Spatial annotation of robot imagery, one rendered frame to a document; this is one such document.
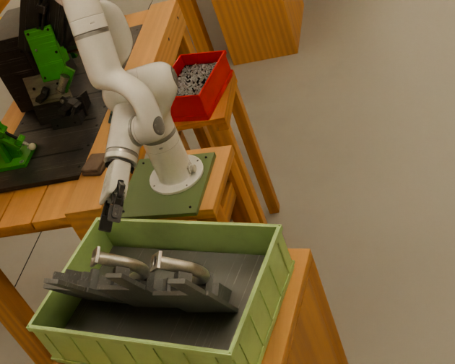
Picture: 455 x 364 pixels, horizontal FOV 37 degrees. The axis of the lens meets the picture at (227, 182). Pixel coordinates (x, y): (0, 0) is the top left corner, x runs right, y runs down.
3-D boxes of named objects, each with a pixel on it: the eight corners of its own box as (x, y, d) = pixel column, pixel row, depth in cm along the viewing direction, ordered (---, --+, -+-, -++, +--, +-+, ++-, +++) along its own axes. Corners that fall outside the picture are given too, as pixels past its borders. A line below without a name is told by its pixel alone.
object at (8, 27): (78, 67, 307) (43, 0, 286) (58, 105, 284) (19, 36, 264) (42, 75, 312) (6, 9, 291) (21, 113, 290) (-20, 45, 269)
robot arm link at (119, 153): (101, 156, 174) (99, 167, 173) (109, 144, 166) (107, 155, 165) (132, 164, 177) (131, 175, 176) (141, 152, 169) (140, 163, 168)
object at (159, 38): (187, 24, 341) (177, -3, 332) (119, 239, 230) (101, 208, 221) (161, 30, 345) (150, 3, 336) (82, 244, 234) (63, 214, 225)
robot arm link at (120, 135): (147, 157, 172) (120, 162, 177) (154, 112, 177) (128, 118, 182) (126, 144, 165) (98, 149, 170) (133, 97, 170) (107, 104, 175)
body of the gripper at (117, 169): (101, 165, 174) (93, 205, 170) (110, 151, 165) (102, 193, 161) (129, 172, 176) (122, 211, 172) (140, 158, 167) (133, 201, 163)
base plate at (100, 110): (144, 27, 322) (142, 23, 321) (81, 178, 241) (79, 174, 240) (66, 45, 334) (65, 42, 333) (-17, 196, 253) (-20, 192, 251)
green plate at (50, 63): (77, 70, 270) (58, 19, 261) (69, 77, 262) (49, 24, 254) (51, 76, 273) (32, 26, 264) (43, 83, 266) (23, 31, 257)
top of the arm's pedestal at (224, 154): (235, 153, 237) (232, 144, 234) (217, 217, 214) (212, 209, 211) (154, 162, 248) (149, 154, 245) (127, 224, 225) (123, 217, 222)
